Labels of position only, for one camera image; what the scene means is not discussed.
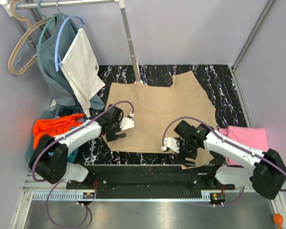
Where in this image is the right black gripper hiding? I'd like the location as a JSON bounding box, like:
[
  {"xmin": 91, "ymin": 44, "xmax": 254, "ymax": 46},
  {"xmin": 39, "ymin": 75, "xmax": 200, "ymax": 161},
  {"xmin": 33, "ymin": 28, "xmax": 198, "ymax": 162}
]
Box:
[{"xmin": 174, "ymin": 137, "xmax": 197, "ymax": 168}]

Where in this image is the beige t shirt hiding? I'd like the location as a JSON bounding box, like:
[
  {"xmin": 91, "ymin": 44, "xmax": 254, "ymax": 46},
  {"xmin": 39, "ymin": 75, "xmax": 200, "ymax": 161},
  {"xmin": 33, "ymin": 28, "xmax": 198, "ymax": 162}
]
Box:
[{"xmin": 104, "ymin": 73, "xmax": 217, "ymax": 170}]

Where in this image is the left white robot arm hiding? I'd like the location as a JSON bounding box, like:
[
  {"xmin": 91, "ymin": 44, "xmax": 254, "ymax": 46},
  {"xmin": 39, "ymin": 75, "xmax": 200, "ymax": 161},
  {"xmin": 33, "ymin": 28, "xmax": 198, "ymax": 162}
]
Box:
[{"xmin": 29, "ymin": 105, "xmax": 135, "ymax": 189}]

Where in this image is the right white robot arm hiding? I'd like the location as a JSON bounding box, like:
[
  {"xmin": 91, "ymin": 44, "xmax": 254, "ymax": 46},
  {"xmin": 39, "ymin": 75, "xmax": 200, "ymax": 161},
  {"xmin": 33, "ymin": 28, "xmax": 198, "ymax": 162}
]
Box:
[{"xmin": 174, "ymin": 120, "xmax": 286, "ymax": 200}]

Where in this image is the orange t shirt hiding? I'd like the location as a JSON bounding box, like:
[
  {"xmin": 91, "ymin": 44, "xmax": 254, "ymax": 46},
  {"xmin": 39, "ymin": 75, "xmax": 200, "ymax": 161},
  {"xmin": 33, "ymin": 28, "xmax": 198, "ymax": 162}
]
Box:
[{"xmin": 32, "ymin": 113, "xmax": 85, "ymax": 150}]

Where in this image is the blue plastic laundry basket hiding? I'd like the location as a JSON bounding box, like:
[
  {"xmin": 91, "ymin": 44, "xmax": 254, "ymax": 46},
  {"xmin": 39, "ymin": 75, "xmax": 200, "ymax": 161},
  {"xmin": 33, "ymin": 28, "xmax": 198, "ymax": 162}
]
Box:
[{"xmin": 26, "ymin": 105, "xmax": 86, "ymax": 162}]

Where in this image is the grey-green hanging t shirt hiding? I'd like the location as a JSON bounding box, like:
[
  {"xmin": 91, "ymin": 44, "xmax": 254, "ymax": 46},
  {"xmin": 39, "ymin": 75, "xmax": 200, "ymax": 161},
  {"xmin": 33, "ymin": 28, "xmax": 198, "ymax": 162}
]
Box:
[{"xmin": 36, "ymin": 13, "xmax": 104, "ymax": 110}]

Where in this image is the white hanging t shirt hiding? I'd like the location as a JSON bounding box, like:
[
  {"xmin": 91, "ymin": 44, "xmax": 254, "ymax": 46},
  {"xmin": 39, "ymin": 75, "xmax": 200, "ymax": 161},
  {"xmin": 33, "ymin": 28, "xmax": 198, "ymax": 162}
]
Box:
[{"xmin": 61, "ymin": 28, "xmax": 105, "ymax": 117}]

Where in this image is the folded pink t shirt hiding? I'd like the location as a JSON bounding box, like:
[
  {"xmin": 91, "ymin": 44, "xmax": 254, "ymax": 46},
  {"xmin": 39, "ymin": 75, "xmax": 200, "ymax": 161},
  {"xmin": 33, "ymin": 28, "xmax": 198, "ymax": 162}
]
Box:
[{"xmin": 218, "ymin": 126, "xmax": 269, "ymax": 152}]

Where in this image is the light blue hanger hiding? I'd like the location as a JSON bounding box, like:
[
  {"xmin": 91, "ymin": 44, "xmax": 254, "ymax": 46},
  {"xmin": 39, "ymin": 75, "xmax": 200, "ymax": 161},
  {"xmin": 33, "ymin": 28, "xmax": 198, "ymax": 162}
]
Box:
[{"xmin": 55, "ymin": 15, "xmax": 85, "ymax": 72}]

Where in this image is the orange ball tool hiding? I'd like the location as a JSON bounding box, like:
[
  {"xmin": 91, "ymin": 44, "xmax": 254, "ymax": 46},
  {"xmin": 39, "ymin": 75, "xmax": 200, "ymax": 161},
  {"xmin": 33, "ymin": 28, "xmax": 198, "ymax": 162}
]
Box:
[{"xmin": 273, "ymin": 213, "xmax": 284, "ymax": 229}]

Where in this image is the green hanger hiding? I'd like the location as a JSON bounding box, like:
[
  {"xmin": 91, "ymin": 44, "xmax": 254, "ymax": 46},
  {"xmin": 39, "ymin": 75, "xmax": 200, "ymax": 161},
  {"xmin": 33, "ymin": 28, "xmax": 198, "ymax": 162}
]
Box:
[{"xmin": 37, "ymin": 0, "xmax": 55, "ymax": 45}]

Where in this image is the beige wooden hanger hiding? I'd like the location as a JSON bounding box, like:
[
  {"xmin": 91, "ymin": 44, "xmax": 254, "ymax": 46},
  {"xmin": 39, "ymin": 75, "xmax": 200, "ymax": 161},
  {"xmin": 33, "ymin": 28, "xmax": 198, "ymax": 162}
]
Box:
[{"xmin": 8, "ymin": 0, "xmax": 47, "ymax": 75}]

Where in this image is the metal clothes rack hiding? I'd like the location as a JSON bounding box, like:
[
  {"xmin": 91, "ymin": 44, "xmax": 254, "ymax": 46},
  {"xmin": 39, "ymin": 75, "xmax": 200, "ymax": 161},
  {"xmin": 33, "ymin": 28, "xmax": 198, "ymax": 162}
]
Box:
[{"xmin": 0, "ymin": 0, "xmax": 142, "ymax": 83}]

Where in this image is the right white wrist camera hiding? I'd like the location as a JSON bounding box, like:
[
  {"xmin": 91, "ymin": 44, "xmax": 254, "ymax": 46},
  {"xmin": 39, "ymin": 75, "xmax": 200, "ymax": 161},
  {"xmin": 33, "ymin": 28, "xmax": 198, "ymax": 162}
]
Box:
[{"xmin": 161, "ymin": 137, "xmax": 180, "ymax": 154}]

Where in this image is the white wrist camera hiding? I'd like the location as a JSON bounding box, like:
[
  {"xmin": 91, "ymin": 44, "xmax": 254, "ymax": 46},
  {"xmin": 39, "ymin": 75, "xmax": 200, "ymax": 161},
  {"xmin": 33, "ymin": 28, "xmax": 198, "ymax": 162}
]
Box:
[
  {"xmin": 119, "ymin": 113, "xmax": 135, "ymax": 131},
  {"xmin": 161, "ymin": 137, "xmax": 180, "ymax": 154}
]

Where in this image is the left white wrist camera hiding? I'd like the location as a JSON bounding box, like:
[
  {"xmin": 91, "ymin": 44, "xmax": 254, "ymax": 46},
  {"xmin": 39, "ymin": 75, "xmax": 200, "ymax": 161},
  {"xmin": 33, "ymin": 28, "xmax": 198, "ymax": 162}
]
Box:
[{"xmin": 119, "ymin": 113, "xmax": 135, "ymax": 131}]

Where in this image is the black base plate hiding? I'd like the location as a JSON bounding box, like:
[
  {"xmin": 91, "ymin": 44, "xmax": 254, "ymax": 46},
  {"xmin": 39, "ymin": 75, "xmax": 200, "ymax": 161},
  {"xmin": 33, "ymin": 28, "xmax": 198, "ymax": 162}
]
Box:
[{"xmin": 66, "ymin": 165, "xmax": 235, "ymax": 201}]

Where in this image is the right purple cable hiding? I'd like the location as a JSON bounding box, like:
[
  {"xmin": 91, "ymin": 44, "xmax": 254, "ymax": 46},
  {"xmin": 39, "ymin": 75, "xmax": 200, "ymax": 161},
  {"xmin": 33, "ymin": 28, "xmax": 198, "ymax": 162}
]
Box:
[{"xmin": 161, "ymin": 116, "xmax": 286, "ymax": 208}]

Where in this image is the aluminium frame rail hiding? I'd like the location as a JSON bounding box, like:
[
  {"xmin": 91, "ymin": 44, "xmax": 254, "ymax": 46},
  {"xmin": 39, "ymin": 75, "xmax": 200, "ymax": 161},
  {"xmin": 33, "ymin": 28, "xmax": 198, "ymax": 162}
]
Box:
[{"xmin": 230, "ymin": 0, "xmax": 277, "ymax": 72}]

